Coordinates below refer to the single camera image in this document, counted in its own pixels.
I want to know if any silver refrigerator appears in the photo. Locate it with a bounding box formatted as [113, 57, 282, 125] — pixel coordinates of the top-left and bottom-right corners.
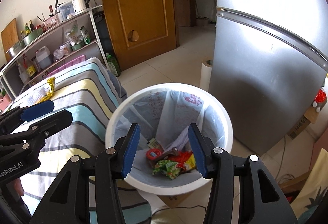
[209, 0, 327, 155]

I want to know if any striped tablecloth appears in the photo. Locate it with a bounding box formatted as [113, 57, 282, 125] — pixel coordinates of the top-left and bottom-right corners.
[7, 57, 129, 214]

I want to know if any pink utensil basket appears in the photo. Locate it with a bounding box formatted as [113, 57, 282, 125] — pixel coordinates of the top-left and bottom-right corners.
[42, 14, 60, 32]

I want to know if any white metal shelf rack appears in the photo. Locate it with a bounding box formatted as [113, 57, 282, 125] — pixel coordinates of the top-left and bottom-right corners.
[1, 5, 108, 100]

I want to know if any white foam fruit net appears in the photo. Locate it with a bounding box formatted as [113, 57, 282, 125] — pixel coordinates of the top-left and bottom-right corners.
[24, 86, 45, 106]

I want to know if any brown coffee snack wrapper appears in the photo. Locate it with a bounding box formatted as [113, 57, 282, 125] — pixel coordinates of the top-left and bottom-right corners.
[159, 147, 179, 158]

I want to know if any wooden door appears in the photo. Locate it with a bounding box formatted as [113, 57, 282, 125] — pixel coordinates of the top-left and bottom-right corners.
[102, 0, 178, 70]

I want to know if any cooking oil bottle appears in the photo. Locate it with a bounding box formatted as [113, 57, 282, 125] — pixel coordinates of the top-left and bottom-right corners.
[23, 54, 37, 78]

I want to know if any cardboard box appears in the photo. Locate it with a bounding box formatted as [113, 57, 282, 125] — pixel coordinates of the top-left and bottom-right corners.
[287, 106, 321, 139]

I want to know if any gold yellow snack wrapper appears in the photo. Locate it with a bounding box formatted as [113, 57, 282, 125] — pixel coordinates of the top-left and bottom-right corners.
[36, 77, 56, 103]

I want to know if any red lid plastic cup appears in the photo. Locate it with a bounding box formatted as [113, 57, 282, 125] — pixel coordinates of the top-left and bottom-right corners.
[146, 148, 163, 162]

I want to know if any white plastic jug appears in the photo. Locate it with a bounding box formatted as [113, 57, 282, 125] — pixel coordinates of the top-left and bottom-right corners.
[36, 46, 53, 70]

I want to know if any white trash bin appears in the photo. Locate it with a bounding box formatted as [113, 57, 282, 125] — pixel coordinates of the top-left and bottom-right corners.
[104, 82, 235, 196]

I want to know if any green snack bag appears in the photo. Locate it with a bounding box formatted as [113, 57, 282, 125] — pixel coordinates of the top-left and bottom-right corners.
[152, 160, 181, 180]

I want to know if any green enamel basin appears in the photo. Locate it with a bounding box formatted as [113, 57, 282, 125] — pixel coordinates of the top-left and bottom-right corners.
[23, 27, 43, 46]

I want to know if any clear plastic storage box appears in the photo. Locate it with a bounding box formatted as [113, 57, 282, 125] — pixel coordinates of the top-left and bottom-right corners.
[57, 0, 75, 22]

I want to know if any white paper roll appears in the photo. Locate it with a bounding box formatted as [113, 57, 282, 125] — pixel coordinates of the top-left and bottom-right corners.
[200, 60, 213, 91]

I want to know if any steel mixing bowl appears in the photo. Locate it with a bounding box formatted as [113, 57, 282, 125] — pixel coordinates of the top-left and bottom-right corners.
[6, 40, 25, 58]

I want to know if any person's left hand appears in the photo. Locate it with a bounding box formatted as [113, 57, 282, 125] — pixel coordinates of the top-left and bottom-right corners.
[13, 178, 24, 197]

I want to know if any green bottle on floor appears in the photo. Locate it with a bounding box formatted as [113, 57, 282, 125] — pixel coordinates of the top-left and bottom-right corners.
[106, 52, 121, 77]

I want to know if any yellow red snack bag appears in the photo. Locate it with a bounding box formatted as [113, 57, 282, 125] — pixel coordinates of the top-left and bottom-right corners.
[168, 151, 196, 171]

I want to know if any wooden cutting board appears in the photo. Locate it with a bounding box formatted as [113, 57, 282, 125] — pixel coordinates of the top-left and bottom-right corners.
[1, 18, 19, 62]

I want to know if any translucent bin liner bag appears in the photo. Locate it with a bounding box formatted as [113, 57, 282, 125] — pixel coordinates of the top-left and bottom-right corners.
[112, 89, 226, 189]

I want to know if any pink plastic tray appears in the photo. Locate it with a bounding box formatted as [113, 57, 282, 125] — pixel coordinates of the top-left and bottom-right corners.
[43, 55, 86, 78]

